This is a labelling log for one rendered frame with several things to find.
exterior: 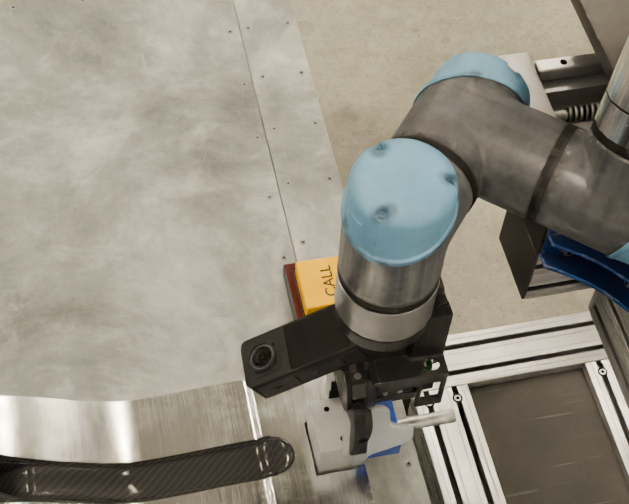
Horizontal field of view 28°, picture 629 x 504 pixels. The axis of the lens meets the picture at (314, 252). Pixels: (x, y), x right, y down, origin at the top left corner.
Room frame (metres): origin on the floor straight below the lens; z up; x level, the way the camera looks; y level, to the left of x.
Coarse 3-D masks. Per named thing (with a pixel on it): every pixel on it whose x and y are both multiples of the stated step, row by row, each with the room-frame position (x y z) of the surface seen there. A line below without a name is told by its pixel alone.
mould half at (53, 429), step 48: (240, 384) 0.56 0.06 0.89; (0, 432) 0.47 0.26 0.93; (48, 432) 0.48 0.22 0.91; (96, 432) 0.50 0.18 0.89; (144, 432) 0.50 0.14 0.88; (192, 432) 0.51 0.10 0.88; (240, 432) 0.51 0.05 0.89; (288, 432) 0.51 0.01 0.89; (288, 480) 0.46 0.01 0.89; (336, 480) 0.47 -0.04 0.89
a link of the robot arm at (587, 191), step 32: (608, 96) 0.58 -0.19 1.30; (576, 128) 0.58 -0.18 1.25; (608, 128) 0.56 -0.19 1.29; (576, 160) 0.55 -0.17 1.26; (608, 160) 0.54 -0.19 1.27; (544, 192) 0.54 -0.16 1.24; (576, 192) 0.53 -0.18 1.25; (608, 192) 0.53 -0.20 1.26; (544, 224) 0.53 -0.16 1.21; (576, 224) 0.52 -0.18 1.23; (608, 224) 0.52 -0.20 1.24; (608, 256) 0.51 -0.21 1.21
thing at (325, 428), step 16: (320, 400) 0.52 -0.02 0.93; (336, 400) 0.52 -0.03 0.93; (320, 416) 0.51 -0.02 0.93; (336, 416) 0.51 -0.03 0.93; (416, 416) 0.53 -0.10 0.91; (432, 416) 0.53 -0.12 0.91; (448, 416) 0.53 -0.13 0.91; (320, 432) 0.49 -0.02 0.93; (336, 432) 0.49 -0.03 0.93; (320, 448) 0.48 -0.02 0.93; (336, 448) 0.48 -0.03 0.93; (320, 464) 0.47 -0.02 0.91; (336, 464) 0.48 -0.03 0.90
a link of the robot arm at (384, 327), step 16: (336, 288) 0.50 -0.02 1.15; (336, 304) 0.50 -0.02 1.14; (352, 304) 0.48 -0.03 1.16; (432, 304) 0.49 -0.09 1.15; (352, 320) 0.48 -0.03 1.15; (368, 320) 0.47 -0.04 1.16; (384, 320) 0.47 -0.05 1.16; (400, 320) 0.47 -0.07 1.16; (416, 320) 0.48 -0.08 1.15; (368, 336) 0.47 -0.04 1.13; (384, 336) 0.47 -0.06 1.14; (400, 336) 0.47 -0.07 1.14
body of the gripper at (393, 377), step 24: (336, 312) 0.50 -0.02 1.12; (432, 312) 0.51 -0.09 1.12; (360, 336) 0.48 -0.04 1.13; (432, 336) 0.50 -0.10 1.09; (384, 360) 0.50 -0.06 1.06; (408, 360) 0.50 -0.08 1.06; (360, 384) 0.48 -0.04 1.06; (384, 384) 0.48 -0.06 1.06; (408, 384) 0.48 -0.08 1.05; (432, 384) 0.50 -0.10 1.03
